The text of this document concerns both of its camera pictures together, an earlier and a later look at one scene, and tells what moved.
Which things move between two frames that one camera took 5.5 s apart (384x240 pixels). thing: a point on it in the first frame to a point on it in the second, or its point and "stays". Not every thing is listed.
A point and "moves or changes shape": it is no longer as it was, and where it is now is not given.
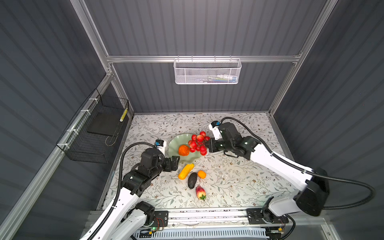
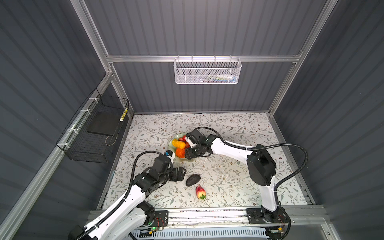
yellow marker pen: x=123 y=115 stays
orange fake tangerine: x=183 y=150 stays
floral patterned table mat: x=218 y=180 stays
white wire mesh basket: x=225 y=71 stays
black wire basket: x=92 y=135 stays
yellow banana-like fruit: x=185 y=170 to x=179 y=144
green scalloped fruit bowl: x=180 y=140 stays
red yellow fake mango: x=201 y=193 stays
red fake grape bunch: x=198 y=143 moves or changes shape
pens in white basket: x=222 y=78 stays
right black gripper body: x=217 y=145 to x=193 y=152
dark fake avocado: x=192 y=179 moves or changes shape
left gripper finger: x=174 y=162 to x=181 y=173
